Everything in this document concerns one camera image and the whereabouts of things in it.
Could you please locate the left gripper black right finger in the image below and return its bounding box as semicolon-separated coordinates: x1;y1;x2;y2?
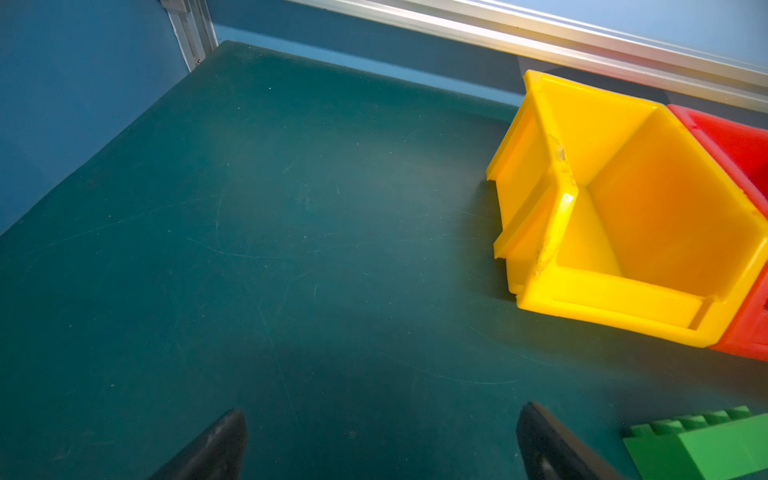
516;402;624;479

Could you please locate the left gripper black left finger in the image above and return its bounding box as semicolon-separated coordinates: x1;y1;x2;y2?
150;409;248;480

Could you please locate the bright green lego brick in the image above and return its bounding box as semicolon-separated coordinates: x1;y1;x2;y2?
623;406;767;479

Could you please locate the left yellow storage bin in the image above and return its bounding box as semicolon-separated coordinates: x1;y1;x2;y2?
486;70;754;348

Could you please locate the red storage bin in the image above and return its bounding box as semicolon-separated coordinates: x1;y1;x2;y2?
669;105;767;362

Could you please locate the aluminium frame rail back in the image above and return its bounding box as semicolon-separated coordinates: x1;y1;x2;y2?
311;0;767;112

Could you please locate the aluminium frame post left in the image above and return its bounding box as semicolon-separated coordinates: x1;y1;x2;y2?
160;0;219;71

